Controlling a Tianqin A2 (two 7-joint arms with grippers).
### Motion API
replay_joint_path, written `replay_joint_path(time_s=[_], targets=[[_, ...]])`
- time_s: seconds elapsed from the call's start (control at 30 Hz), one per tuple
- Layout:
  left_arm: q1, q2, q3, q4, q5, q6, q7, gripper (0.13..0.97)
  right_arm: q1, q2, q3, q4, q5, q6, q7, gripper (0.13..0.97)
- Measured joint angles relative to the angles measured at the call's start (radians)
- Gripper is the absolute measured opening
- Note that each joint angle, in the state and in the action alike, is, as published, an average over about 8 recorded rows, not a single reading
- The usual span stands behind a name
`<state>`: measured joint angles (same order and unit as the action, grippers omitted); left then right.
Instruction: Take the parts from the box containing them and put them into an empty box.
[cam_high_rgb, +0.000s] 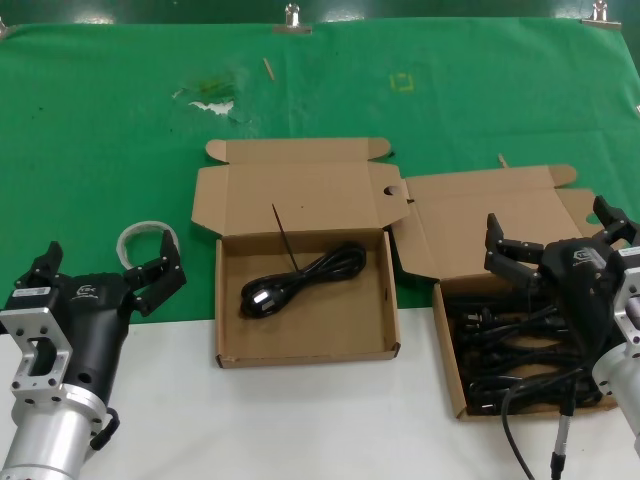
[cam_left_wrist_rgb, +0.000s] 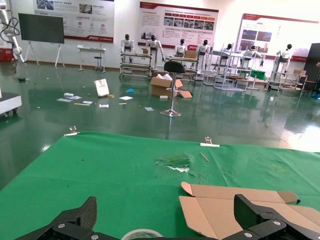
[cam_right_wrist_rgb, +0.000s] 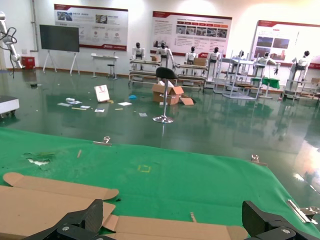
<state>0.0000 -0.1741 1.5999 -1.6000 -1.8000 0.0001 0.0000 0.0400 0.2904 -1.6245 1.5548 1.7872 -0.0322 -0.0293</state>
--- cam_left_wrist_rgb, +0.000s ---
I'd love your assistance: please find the black bar stool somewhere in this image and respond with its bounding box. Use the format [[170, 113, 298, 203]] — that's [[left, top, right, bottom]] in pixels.
[[159, 60, 187, 118]]

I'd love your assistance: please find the small black stool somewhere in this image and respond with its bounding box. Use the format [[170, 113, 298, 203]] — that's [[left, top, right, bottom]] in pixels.
[[93, 56, 107, 74]]

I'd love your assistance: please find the white metal frame rack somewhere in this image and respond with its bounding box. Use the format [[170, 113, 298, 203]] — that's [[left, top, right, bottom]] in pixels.
[[202, 42, 261, 93]]

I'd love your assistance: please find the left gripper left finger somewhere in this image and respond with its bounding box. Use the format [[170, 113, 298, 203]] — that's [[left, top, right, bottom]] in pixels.
[[14, 196, 118, 240]]

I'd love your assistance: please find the black screen on stand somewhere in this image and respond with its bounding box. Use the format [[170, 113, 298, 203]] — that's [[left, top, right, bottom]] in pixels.
[[18, 12, 66, 69]]

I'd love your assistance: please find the silver binder clip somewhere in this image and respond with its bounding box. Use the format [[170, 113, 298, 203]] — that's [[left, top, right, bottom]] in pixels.
[[199, 136, 221, 148], [64, 126, 81, 137]]

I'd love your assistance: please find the green cloth on rack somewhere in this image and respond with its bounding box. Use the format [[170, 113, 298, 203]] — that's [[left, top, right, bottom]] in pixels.
[[249, 69, 268, 81]]

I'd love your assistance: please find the green table cloth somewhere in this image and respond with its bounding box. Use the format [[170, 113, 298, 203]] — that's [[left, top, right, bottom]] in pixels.
[[0, 130, 320, 240]]

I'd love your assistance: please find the flat cardboard piece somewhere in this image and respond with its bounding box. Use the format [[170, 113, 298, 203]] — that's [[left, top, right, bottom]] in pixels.
[[177, 88, 194, 99]]

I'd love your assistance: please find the flat brown cardboard box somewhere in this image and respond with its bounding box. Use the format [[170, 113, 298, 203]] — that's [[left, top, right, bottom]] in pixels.
[[178, 181, 320, 240]]

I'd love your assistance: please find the white wheeled platform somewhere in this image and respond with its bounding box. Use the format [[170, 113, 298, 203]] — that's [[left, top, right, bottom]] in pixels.
[[0, 91, 23, 118]]

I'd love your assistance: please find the black cabinet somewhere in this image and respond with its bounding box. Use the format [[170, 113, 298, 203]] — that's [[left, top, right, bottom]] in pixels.
[[303, 42, 320, 92]]

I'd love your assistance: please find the metal shelf rack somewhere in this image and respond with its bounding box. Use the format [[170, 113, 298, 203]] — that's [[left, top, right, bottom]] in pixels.
[[119, 51, 153, 79], [266, 71, 305, 93], [164, 56, 198, 81]]

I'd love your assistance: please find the red cabinet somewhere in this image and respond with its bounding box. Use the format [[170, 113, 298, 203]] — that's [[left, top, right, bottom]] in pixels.
[[0, 47, 16, 63]]

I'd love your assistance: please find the person in dark clothes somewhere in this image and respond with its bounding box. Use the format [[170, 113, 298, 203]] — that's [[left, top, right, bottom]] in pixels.
[[311, 61, 320, 100]]

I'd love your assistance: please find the wall poster board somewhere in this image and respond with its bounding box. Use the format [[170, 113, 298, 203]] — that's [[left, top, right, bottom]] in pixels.
[[236, 12, 320, 58], [138, 1, 220, 48], [33, 0, 115, 44]]

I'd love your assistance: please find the white desk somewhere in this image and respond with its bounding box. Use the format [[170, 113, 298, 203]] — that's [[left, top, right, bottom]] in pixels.
[[76, 44, 108, 73]]

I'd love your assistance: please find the white humanoid robot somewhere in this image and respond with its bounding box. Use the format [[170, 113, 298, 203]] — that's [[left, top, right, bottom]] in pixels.
[[195, 39, 211, 76], [273, 43, 295, 78], [120, 33, 135, 63], [219, 42, 235, 55], [145, 34, 166, 71], [241, 44, 266, 68], [174, 38, 188, 58]]

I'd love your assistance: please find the large open cardboard box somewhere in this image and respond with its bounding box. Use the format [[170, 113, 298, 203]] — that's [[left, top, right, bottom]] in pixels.
[[149, 72, 183, 99]]

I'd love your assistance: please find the white tape roll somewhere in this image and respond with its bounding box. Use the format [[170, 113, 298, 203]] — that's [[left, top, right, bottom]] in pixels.
[[121, 228, 165, 240]]

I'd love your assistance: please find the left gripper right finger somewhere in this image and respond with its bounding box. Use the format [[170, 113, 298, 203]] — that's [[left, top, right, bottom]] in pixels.
[[219, 193, 320, 240]]

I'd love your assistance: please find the brown wooden table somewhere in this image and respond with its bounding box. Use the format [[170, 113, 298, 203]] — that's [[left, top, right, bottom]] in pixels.
[[298, 79, 318, 97]]

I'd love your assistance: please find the white red paper bag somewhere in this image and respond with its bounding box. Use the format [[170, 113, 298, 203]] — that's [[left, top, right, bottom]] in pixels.
[[93, 78, 110, 98]]

